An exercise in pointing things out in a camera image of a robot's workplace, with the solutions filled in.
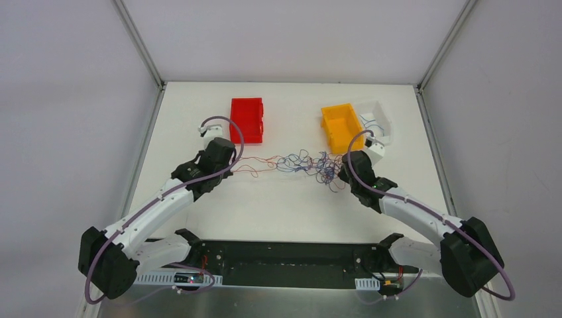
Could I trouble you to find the orange plastic bin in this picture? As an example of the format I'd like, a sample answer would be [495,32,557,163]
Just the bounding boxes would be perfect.
[321,103,363,154]

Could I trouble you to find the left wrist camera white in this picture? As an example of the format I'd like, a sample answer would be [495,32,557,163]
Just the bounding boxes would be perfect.
[198,125,224,149]

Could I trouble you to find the coloured wire bundle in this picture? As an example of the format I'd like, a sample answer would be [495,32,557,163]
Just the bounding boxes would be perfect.
[231,149,352,194]

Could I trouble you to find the clear plastic bin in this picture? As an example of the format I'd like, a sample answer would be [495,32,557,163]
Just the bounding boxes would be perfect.
[353,99,394,146]

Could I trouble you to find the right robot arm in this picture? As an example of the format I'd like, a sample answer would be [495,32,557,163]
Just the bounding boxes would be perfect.
[339,151,515,301]

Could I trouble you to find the red plastic bin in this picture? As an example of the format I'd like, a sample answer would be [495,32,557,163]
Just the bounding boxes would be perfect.
[230,97,264,144]

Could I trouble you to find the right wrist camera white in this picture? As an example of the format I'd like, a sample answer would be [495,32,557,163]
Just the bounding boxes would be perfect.
[363,135,386,166]

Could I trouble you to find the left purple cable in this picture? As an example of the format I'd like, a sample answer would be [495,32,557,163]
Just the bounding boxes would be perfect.
[84,115,245,306]

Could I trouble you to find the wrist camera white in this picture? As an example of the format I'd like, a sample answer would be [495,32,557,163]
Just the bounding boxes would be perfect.
[363,135,386,166]
[198,125,224,149]

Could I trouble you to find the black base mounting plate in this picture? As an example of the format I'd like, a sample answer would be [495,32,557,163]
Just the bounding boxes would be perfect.
[181,240,419,290]

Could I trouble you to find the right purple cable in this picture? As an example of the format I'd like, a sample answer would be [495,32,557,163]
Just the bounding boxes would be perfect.
[347,129,517,303]

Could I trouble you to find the blue wire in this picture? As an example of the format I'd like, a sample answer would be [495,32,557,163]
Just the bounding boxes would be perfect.
[360,113,387,142]

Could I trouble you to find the purple cable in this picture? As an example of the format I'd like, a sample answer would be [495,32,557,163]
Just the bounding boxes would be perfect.
[84,115,245,306]
[347,129,517,303]

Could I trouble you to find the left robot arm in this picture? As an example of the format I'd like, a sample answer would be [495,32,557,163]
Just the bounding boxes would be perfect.
[78,136,244,305]

